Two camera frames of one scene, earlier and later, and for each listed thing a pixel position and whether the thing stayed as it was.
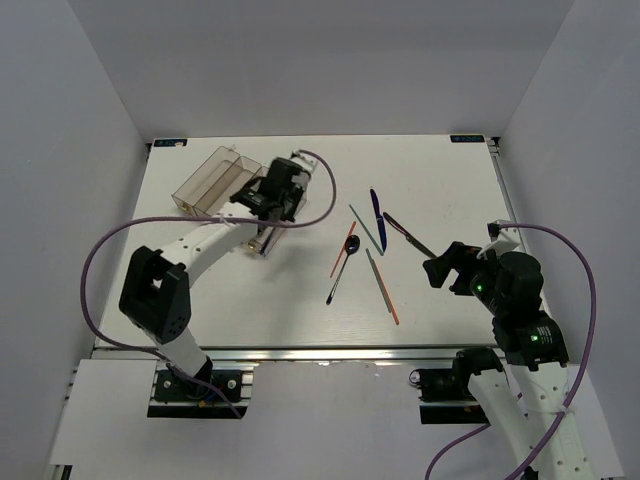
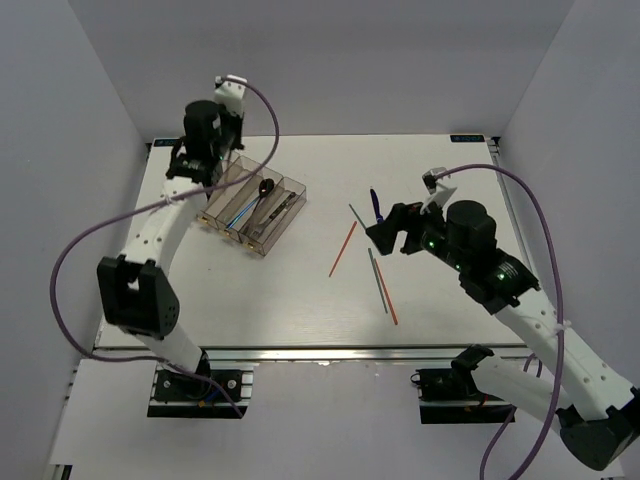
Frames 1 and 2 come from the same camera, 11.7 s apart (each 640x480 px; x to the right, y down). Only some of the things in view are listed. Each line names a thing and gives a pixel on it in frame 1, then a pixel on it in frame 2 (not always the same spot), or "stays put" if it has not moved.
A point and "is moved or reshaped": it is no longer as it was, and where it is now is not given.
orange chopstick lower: (386, 292) stays put
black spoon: (352, 245) is moved or reshaped
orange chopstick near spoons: (343, 247) stays put
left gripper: (297, 192) to (237, 121)
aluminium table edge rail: (310, 354) stays put
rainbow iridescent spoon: (263, 248) is moved or reshaped
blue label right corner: (467, 138) stays put
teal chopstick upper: (367, 231) stays put
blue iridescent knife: (379, 219) stays put
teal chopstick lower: (378, 279) stays put
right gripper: (461, 258) to (408, 218)
